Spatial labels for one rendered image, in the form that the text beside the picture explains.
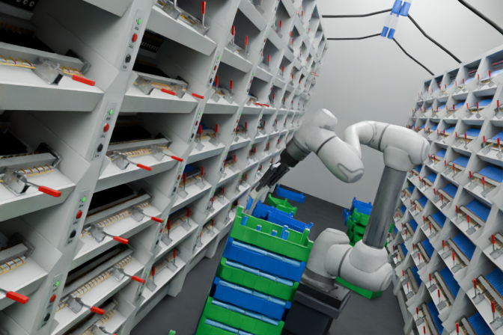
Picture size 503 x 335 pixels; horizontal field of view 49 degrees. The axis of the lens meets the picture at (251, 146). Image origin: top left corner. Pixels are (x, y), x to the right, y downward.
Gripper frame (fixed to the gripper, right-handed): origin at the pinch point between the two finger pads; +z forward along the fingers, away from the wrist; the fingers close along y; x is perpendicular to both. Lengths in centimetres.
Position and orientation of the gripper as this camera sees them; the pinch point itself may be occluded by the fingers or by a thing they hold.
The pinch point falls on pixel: (258, 191)
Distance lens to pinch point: 217.6
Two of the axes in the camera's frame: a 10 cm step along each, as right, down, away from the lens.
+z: -6.3, 7.1, 3.1
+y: 5.0, 0.7, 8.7
